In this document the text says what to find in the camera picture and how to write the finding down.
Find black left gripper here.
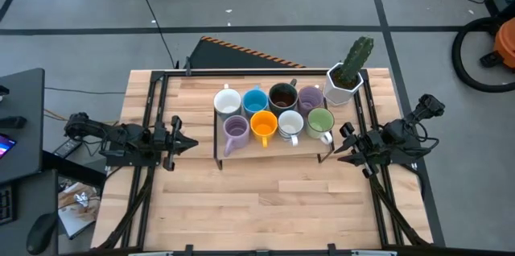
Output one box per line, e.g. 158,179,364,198
151,115,199,171

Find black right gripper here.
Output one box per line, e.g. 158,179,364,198
333,122,383,180

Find green and white mug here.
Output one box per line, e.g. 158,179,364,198
306,106,336,146

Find lilac bubble mug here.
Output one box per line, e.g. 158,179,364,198
222,114,251,159

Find plain white mug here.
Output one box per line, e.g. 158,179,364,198
212,83,242,120

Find white mug blue leaf pattern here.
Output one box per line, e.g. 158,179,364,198
277,109,304,147

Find purple ribbed mug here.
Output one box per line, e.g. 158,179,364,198
298,85,325,116

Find light blue faceted mug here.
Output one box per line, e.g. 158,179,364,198
241,85,270,116

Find orange yellow mug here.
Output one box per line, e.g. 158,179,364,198
249,110,278,148

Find dark speckled teal mug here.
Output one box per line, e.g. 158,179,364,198
268,78,299,117

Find white hexagonal plant pot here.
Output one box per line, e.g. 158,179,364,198
323,62,365,107

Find wooden shelf riser black legs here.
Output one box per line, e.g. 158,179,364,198
212,97,336,171

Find black ramp orange striped edge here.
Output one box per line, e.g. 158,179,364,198
187,35,307,70

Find green cactus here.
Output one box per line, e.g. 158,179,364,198
340,36,375,88

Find black power adapter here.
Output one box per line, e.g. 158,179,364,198
51,138,84,159

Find cardboard box with papers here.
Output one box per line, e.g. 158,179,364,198
57,181,101,241

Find orange black vacuum cleaner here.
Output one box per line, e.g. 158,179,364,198
451,16,515,94

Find dark grey desk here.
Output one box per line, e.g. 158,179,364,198
0,169,60,256
0,68,45,184

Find black computer mouse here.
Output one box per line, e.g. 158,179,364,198
26,211,59,256

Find black handheld device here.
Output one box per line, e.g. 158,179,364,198
0,115,27,130

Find smartphone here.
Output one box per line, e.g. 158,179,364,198
0,134,17,160

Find black metal rig frame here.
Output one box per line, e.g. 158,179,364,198
96,68,446,255

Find black floor cable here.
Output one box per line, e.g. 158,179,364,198
129,0,179,68
43,85,126,96

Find yellow floor cable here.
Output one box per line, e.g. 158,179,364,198
43,108,69,122

